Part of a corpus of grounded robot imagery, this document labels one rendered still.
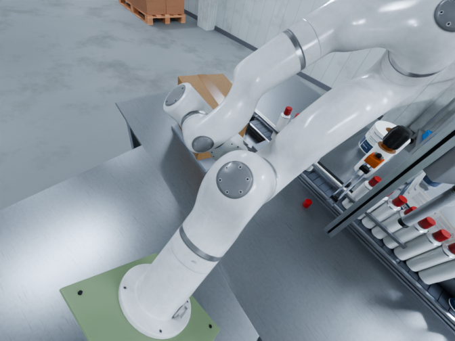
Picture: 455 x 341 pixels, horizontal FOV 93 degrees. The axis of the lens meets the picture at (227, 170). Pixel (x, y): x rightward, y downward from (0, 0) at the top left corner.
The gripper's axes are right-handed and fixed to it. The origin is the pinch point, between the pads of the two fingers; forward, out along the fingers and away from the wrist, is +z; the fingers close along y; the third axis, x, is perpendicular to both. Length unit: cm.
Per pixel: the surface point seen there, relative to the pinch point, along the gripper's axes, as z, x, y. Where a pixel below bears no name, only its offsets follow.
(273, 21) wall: 141, 395, -6
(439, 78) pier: 224, 201, 156
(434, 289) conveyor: 69, -33, 42
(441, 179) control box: 19, -11, 47
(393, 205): 47, -6, 38
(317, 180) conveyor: 50, 14, 14
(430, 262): 59, -25, 43
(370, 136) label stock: 73, 46, 44
